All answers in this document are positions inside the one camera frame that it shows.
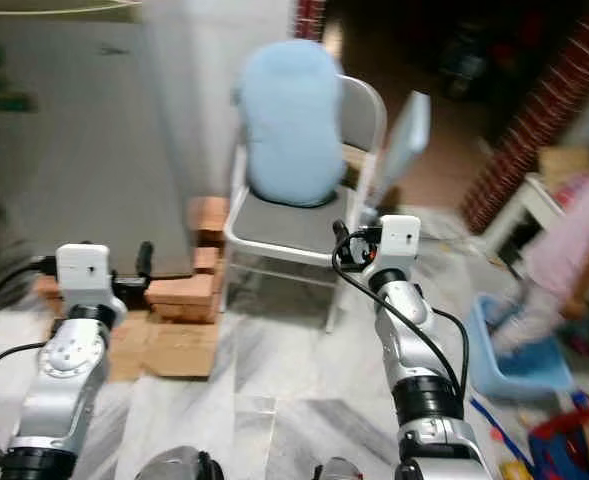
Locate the grey metal folding chair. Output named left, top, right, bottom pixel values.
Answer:
left=222, top=74, right=388, bottom=333

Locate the orange brick stack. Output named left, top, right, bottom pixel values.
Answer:
left=34, top=196, right=228, bottom=325

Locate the light blue cushion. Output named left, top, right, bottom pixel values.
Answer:
left=238, top=39, right=348, bottom=207

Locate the small white table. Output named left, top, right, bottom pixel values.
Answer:
left=482, top=171, right=567, bottom=263

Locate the grey left robot knee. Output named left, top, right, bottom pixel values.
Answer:
left=134, top=449, right=221, bottom=480

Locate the grey robot knee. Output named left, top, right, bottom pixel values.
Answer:
left=134, top=449, right=221, bottom=480
left=313, top=457, right=376, bottom=480

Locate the person in pink clothes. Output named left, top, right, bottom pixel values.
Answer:
left=492, top=168, right=589, bottom=353

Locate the blue plastic basin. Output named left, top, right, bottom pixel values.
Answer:
left=468, top=292, right=576, bottom=403

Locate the grey right robot knee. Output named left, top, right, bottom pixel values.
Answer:
left=313, top=457, right=376, bottom=480

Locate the red brick pillar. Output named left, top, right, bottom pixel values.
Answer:
left=461, top=0, right=589, bottom=234

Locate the brown cardboard box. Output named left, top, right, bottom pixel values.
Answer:
left=538, top=144, right=589, bottom=191

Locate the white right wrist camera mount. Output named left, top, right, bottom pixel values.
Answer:
left=375, top=214, right=423, bottom=274

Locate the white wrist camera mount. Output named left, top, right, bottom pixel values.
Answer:
left=375, top=214, right=423, bottom=274
left=55, top=242, right=113, bottom=305

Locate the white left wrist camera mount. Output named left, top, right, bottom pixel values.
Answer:
left=55, top=242, right=113, bottom=305

